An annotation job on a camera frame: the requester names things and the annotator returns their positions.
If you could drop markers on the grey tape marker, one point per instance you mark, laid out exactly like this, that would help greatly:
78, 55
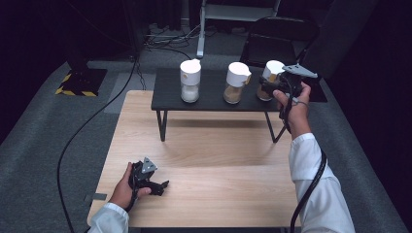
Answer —
99, 196

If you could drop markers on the black folding chair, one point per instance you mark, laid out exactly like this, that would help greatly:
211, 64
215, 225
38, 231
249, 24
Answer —
272, 39

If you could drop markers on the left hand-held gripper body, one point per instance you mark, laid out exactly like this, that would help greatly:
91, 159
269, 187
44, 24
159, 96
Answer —
147, 166

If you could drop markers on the black stand base yellow stripes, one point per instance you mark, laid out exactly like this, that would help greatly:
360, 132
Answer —
85, 81

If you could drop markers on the plain black stand base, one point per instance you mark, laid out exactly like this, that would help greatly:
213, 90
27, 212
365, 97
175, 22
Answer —
319, 92

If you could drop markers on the white-lid jar of white powder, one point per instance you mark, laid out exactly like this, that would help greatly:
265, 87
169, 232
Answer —
190, 76

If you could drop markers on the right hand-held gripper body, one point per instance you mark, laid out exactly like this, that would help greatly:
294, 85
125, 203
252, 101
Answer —
296, 69

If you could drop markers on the person's left hand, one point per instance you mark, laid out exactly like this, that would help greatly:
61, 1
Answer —
121, 194

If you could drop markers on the person's right hand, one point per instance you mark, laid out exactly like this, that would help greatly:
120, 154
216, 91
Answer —
299, 113

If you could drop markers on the black shelf with metal legs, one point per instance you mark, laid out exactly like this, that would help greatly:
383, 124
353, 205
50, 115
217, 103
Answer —
210, 97

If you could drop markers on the dark grey leaning panel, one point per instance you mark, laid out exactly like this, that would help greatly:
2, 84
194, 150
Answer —
336, 39

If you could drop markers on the white-lid jar of brown powder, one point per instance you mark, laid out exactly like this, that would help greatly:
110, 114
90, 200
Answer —
237, 76
273, 68

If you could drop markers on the white metal stand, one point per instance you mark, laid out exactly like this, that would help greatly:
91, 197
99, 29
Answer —
201, 39

